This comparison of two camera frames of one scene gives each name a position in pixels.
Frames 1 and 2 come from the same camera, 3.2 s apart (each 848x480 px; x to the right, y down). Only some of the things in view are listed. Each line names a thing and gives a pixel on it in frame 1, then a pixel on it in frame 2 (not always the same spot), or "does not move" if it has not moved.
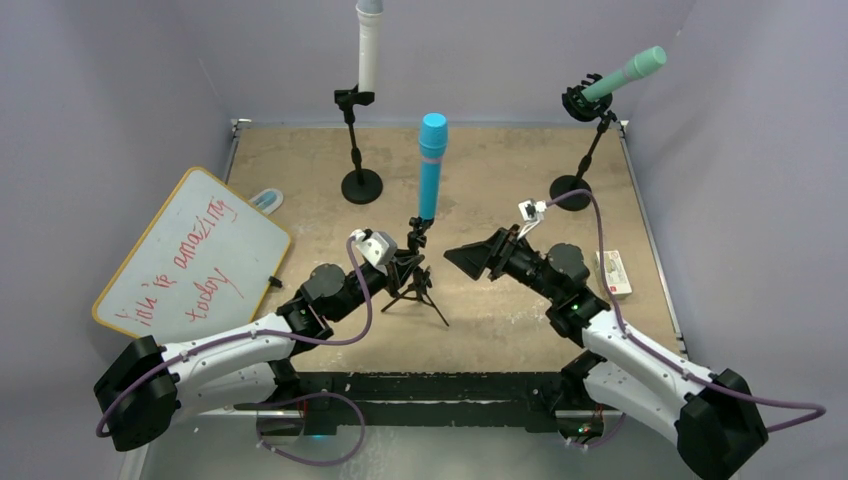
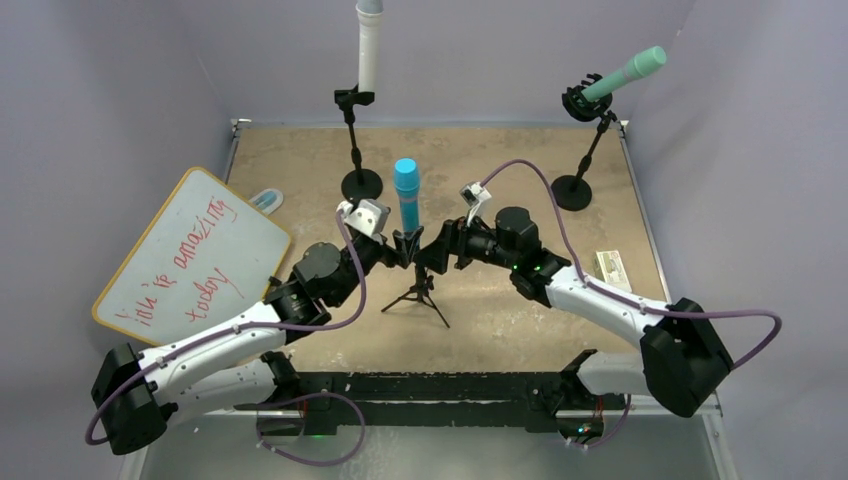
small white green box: [615, 273] does not move
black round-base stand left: [360, 186] does not move
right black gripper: [496, 252] → [435, 257]
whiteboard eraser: [268, 200] does not move
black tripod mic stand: [421, 276] does not move
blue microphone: [432, 142] → [407, 182]
